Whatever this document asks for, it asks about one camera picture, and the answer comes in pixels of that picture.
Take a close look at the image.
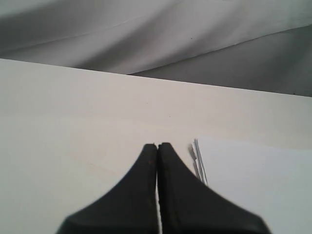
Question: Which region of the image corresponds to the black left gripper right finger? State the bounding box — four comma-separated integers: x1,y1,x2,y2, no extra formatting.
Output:
157,143,271,234

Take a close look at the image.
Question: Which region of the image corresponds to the grey backdrop cloth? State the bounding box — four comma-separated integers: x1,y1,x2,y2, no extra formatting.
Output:
0,0,312,96

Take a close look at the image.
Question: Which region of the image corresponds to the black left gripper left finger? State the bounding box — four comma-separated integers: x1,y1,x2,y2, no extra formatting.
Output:
58,144,158,234

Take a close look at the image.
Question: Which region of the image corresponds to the white paper stack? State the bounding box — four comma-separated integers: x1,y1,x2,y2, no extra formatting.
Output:
192,136,312,234

